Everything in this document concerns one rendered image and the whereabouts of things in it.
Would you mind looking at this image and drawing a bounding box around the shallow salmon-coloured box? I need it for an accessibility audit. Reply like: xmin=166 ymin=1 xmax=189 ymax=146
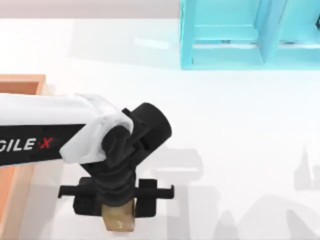
xmin=0 ymin=74 xmax=55 ymax=240

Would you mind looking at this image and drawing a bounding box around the light blue rack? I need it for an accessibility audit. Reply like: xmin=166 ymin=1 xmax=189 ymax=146
xmin=179 ymin=0 xmax=320 ymax=72

